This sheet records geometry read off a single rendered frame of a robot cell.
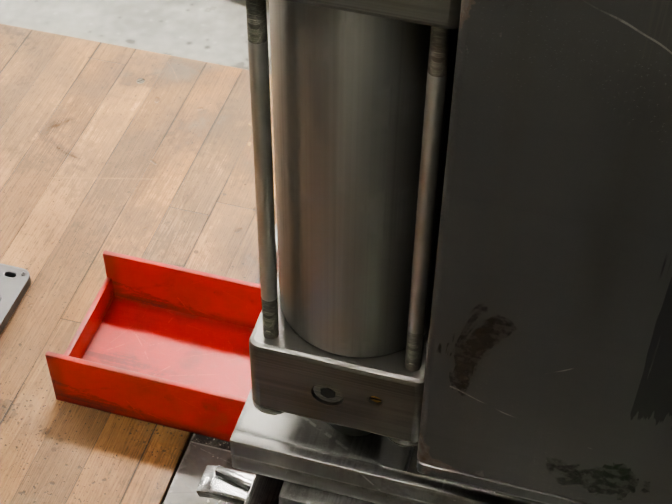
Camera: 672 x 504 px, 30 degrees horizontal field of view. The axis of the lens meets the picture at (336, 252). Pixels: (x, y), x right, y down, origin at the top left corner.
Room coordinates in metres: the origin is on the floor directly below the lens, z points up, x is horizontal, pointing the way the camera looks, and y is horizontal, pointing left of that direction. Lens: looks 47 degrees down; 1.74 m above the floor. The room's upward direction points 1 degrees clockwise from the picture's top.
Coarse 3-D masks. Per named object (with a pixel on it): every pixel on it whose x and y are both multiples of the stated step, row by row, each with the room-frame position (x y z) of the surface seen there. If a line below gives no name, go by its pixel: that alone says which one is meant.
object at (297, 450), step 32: (256, 416) 0.40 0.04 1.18; (288, 416) 0.40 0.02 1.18; (256, 448) 0.38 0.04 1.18; (288, 448) 0.38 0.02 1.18; (320, 448) 0.38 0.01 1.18; (352, 448) 0.38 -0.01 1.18; (384, 448) 0.38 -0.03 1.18; (416, 448) 0.39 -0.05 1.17; (256, 480) 0.39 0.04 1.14; (288, 480) 0.38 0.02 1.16; (320, 480) 0.37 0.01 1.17; (352, 480) 0.37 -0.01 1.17; (384, 480) 0.36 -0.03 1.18; (416, 480) 0.36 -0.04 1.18; (448, 480) 0.37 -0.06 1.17
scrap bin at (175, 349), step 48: (144, 288) 0.72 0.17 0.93; (192, 288) 0.71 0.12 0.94; (240, 288) 0.70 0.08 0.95; (96, 336) 0.69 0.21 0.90; (144, 336) 0.69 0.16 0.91; (192, 336) 0.69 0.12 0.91; (240, 336) 0.69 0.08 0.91; (96, 384) 0.61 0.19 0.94; (144, 384) 0.60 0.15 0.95; (192, 384) 0.64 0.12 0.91; (240, 384) 0.64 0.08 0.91; (192, 432) 0.59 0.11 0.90
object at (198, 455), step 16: (192, 448) 0.58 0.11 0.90; (208, 448) 0.58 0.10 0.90; (224, 448) 0.58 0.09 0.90; (192, 464) 0.56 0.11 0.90; (208, 464) 0.56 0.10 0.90; (224, 464) 0.56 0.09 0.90; (176, 480) 0.55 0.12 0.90; (192, 480) 0.55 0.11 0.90; (176, 496) 0.53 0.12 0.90; (192, 496) 0.53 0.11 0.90
